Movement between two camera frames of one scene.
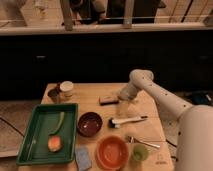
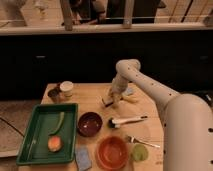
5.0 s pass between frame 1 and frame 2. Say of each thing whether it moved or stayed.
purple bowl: stayed
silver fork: stayed
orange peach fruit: stayed
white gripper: moved
